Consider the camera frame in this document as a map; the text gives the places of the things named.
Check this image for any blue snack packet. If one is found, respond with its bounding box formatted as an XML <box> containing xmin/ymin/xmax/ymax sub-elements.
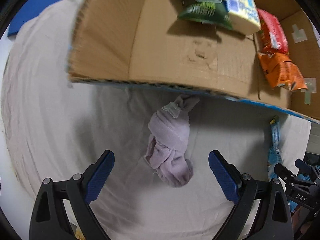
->
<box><xmin>267</xmin><ymin>116</ymin><xmax>283</xmax><ymax>181</ymax></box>

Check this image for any orange snack bag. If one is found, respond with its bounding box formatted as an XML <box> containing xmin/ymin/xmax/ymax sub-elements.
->
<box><xmin>257</xmin><ymin>52</ymin><xmax>308</xmax><ymax>91</ymax></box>

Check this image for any red snack pack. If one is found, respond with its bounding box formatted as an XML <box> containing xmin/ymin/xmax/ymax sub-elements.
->
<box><xmin>258</xmin><ymin>9</ymin><xmax>289</xmax><ymax>55</ymax></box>

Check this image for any lilac sock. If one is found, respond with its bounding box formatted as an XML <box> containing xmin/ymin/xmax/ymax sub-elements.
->
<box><xmin>144</xmin><ymin>95</ymin><xmax>200</xmax><ymax>187</ymax></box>

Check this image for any yellow blue tissue pack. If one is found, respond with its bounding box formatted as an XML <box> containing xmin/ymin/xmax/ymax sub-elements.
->
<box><xmin>223</xmin><ymin>0</ymin><xmax>261</xmax><ymax>36</ymax></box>

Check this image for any green snack bag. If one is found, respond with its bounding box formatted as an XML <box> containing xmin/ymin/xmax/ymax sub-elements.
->
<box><xmin>177</xmin><ymin>0</ymin><xmax>233</xmax><ymax>30</ymax></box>

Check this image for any brown cardboard box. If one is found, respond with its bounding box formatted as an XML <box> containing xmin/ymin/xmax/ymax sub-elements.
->
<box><xmin>67</xmin><ymin>0</ymin><xmax>319</xmax><ymax>123</ymax></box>

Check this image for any grey table cloth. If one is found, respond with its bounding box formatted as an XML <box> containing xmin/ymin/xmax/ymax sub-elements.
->
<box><xmin>1</xmin><ymin>0</ymin><xmax>269</xmax><ymax>239</ymax></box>

